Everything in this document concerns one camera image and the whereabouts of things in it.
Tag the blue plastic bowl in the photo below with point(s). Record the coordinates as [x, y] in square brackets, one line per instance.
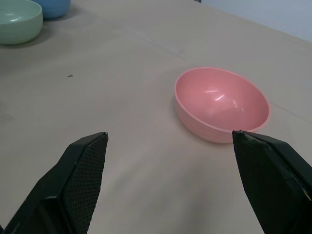
[54, 8]

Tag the pink plastic bowl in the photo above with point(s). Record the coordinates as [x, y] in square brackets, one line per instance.
[219, 107]

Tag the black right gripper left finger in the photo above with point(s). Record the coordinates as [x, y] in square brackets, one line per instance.
[65, 185]

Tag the light green plastic bowl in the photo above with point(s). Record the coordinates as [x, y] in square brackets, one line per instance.
[17, 22]

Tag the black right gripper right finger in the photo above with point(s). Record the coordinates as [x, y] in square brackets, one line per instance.
[270, 182]

